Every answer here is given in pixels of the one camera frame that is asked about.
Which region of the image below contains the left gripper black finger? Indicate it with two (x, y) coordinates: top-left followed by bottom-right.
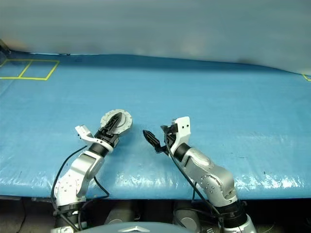
(104, 112), (123, 134)

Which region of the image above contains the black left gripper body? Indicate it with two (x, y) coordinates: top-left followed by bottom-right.
(93, 128), (120, 148)

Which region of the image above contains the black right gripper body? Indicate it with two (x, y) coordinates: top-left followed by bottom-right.
(160, 124), (180, 154)

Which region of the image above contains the round finned silver motor cover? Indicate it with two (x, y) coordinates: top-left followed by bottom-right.
(100, 109), (134, 132)

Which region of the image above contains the blue plastic table cover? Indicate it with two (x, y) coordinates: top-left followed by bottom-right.
(0, 53), (311, 201)

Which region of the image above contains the dark grey rounded cylinder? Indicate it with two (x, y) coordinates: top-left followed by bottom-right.
(173, 202), (201, 231)
(106, 201), (133, 225)

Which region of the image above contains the grey robot torso shell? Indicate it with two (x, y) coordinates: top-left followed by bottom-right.
(89, 222), (183, 233)

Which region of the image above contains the yellow tape double square marking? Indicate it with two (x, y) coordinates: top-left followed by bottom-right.
(0, 59), (60, 81)

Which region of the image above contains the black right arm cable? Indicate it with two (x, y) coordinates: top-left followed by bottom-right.
(163, 131), (225, 233)

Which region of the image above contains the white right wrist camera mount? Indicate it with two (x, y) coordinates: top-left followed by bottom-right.
(171, 116), (191, 156)

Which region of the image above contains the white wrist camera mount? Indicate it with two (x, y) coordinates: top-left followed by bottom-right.
(74, 124), (114, 153)
(171, 116), (191, 156)

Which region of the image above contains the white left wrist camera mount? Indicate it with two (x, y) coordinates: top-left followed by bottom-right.
(74, 124), (114, 153)

